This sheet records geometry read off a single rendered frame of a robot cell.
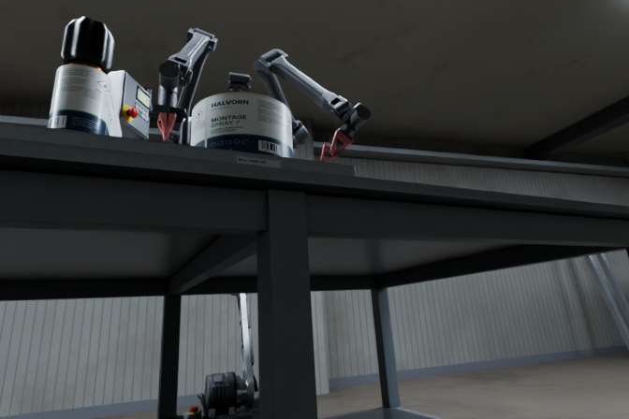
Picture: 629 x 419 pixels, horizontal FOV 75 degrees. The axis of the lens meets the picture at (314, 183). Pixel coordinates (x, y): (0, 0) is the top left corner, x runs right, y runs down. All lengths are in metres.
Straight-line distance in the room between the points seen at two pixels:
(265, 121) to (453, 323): 4.39
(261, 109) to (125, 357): 3.43
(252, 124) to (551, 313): 5.44
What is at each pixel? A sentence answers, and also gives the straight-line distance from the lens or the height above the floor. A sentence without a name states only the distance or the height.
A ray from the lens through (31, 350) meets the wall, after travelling 4.13.
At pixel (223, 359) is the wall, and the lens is 4.03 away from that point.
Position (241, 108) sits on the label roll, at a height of 0.99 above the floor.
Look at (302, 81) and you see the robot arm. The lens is 1.61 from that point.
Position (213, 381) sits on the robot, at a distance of 2.02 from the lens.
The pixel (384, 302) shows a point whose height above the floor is 0.68.
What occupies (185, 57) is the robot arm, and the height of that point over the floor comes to 1.46.
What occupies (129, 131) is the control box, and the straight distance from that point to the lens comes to 1.57.
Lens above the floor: 0.62
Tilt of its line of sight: 18 degrees up
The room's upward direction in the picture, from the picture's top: 4 degrees counter-clockwise
